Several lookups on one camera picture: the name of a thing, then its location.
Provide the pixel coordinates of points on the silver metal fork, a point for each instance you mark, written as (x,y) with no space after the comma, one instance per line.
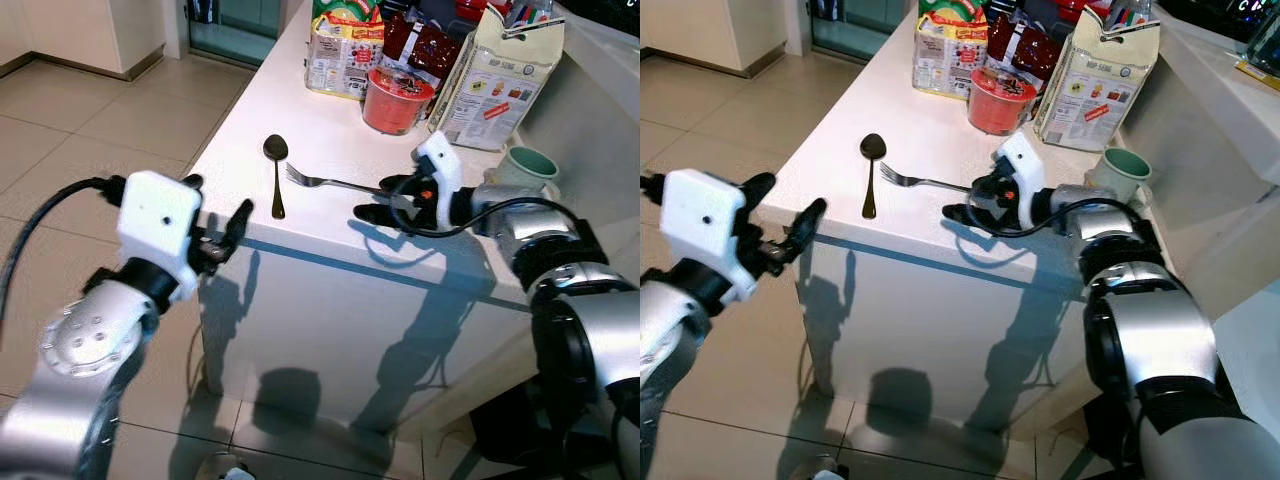
(330,182)
(925,181)

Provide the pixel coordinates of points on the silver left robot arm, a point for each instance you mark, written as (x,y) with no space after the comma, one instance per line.
(665,340)
(70,400)

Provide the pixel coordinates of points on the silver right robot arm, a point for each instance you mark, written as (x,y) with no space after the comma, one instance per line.
(1160,340)
(590,330)

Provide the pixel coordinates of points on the red instant noodle cup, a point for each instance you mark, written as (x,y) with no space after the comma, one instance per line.
(395,105)
(1000,105)

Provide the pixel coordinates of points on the dark spoon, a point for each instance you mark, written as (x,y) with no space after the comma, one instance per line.
(872,147)
(275,148)

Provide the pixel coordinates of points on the green ceramic mug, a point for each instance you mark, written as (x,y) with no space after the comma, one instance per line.
(530,168)
(1120,170)

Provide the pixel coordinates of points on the white kitchen counter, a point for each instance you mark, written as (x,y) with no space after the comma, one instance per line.
(330,330)
(920,330)

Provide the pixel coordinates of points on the green orange snack pack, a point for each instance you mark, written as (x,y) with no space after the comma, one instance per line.
(342,55)
(948,55)

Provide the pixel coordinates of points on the dark red packet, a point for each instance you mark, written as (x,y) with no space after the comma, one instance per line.
(425,50)
(1030,50)

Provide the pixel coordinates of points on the cream printed paper bag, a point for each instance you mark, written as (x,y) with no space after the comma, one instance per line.
(1095,85)
(495,85)

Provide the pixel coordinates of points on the beige floor cabinet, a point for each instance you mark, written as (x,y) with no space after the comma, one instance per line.
(90,30)
(720,30)

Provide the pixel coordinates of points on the glass door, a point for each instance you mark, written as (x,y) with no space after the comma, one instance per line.
(850,25)
(235,25)

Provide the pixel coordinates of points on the white side counter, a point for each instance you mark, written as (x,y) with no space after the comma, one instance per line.
(590,110)
(1220,170)

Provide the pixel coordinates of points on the grey robot foot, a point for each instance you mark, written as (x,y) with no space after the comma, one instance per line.
(222,468)
(822,469)

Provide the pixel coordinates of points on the black robot leg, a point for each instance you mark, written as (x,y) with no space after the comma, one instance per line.
(515,430)
(1115,440)

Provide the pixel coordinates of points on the black appliance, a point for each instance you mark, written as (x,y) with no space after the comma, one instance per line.
(1215,22)

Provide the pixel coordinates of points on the yellow flat object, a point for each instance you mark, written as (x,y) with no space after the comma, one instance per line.
(1260,72)

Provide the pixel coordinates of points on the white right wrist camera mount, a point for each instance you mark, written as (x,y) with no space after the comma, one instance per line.
(440,165)
(1022,160)

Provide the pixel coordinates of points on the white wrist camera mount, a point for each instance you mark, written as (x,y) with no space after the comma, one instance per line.
(440,165)
(1022,160)
(158,225)
(705,225)

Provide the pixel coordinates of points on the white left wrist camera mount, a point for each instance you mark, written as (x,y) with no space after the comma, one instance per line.
(705,225)
(158,225)

